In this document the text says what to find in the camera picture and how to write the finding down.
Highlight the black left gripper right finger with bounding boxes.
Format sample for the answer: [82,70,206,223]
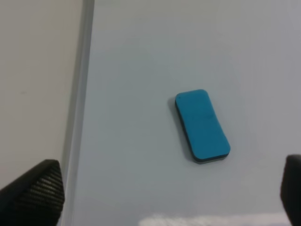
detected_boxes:
[280,154,301,226]

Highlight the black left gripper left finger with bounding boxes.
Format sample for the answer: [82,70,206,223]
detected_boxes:
[0,160,65,226]

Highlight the blue whiteboard eraser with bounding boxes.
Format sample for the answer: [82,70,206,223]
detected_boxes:
[174,89,230,163]

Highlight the white whiteboard with aluminium frame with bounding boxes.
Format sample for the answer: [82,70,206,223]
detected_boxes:
[60,0,301,226]

